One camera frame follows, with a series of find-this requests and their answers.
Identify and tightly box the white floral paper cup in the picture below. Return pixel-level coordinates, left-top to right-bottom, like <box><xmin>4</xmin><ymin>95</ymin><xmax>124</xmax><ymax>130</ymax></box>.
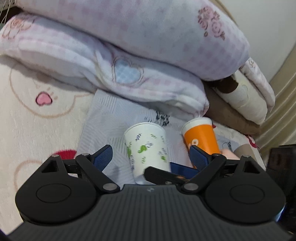
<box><xmin>124</xmin><ymin>123</ymin><xmax>171</xmax><ymax>185</ymax></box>

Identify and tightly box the pink tumbler cup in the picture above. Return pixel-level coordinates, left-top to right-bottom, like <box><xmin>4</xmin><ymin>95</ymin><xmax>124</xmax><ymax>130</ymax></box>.
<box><xmin>221</xmin><ymin>149</ymin><xmax>240</xmax><ymax>160</ymax></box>

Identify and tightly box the orange paper cup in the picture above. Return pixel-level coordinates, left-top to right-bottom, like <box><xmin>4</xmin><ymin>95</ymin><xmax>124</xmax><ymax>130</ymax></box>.
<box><xmin>181</xmin><ymin>117</ymin><xmax>221</xmax><ymax>155</ymax></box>

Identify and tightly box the taupe tumbler cup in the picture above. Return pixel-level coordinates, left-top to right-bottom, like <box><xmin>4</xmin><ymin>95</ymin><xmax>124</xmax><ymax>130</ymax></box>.
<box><xmin>234</xmin><ymin>144</ymin><xmax>258</xmax><ymax>159</ymax></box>

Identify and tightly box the light blue patterned cloth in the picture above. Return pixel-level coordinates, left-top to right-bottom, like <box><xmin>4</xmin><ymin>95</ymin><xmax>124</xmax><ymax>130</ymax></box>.
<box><xmin>77</xmin><ymin>89</ymin><xmax>241</xmax><ymax>186</ymax></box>

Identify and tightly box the bear pattern bedspread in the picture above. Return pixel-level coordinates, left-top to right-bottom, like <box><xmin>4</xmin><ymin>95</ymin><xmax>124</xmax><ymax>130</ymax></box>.
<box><xmin>0</xmin><ymin>54</ymin><xmax>266</xmax><ymax>235</ymax></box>

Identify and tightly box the cream folded blanket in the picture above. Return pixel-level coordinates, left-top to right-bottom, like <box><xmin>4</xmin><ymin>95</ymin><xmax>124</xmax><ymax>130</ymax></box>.
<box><xmin>213</xmin><ymin>70</ymin><xmax>267</xmax><ymax>125</ymax></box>

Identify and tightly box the beige curved headboard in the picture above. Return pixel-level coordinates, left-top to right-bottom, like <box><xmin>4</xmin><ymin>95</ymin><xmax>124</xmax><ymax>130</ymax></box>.
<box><xmin>211</xmin><ymin>0</ymin><xmax>296</xmax><ymax>153</ymax></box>

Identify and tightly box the lower pink checked quilt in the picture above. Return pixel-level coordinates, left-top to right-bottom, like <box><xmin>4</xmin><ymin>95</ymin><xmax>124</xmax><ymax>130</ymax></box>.
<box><xmin>1</xmin><ymin>13</ymin><xmax>209</xmax><ymax>121</ymax></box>

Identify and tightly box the pink checked quilt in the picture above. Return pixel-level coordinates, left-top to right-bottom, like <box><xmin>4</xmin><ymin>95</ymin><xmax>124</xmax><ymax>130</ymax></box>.
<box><xmin>15</xmin><ymin>0</ymin><xmax>249</xmax><ymax>80</ymax></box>
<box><xmin>1</xmin><ymin>13</ymin><xmax>209</xmax><ymax>121</ymax></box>

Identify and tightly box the pink floral pillow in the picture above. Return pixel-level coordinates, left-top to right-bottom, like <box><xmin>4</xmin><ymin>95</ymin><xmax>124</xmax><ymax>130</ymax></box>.
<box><xmin>239</xmin><ymin>57</ymin><xmax>275</xmax><ymax>112</ymax></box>

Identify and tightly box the upper pink checked quilt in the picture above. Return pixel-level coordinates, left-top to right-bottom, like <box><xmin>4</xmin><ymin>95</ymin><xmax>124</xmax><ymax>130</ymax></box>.
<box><xmin>15</xmin><ymin>0</ymin><xmax>249</xmax><ymax>80</ymax></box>

